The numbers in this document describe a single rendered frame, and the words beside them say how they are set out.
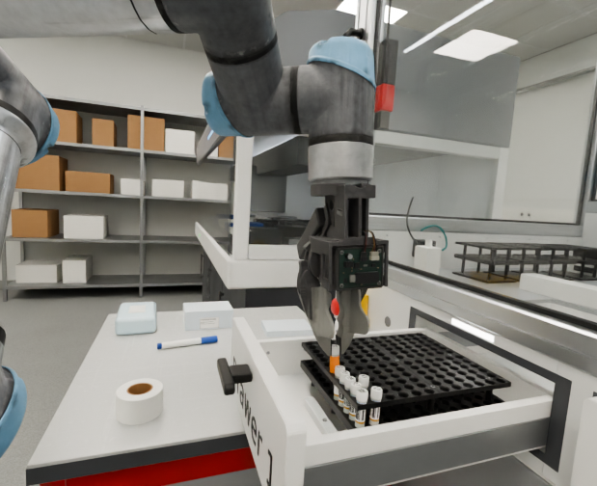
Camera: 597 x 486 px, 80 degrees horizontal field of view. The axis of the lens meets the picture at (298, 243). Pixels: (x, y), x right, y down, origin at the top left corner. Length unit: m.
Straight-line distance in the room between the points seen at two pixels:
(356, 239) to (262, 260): 0.90
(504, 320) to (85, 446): 0.60
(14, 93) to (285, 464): 0.56
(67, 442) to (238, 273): 0.76
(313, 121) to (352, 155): 0.06
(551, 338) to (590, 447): 0.11
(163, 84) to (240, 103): 4.36
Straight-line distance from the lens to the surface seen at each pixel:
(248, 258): 1.25
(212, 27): 0.38
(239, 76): 0.39
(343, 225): 0.38
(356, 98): 0.41
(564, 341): 0.53
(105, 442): 0.64
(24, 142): 0.61
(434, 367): 0.55
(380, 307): 0.81
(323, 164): 0.40
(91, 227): 4.21
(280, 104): 0.41
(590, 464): 0.53
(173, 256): 4.65
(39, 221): 4.33
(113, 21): 0.42
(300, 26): 1.39
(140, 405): 0.64
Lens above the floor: 1.11
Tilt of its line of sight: 6 degrees down
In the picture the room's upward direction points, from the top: 3 degrees clockwise
